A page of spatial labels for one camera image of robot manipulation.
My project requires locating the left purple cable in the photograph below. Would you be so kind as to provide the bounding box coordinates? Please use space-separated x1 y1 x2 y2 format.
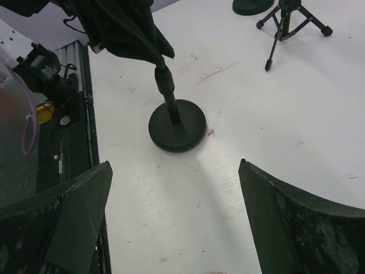
5 62 39 156

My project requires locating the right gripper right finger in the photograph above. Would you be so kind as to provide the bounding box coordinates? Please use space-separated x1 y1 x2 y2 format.
238 159 364 273

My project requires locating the black round-base clip stand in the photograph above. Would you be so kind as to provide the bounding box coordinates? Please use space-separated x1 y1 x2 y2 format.
232 0 274 16

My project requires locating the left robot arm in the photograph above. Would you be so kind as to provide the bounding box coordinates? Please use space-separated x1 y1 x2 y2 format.
1 1 175 127

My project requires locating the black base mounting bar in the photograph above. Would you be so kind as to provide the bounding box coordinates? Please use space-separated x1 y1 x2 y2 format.
36 41 111 273

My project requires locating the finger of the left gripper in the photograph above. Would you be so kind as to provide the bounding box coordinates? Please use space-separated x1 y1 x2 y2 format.
71 1 175 66

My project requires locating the black tripod shock-mount stand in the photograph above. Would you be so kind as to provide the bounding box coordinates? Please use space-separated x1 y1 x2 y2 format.
256 0 333 71

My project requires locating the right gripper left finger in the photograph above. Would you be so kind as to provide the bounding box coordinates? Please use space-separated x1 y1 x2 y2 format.
1 162 113 273

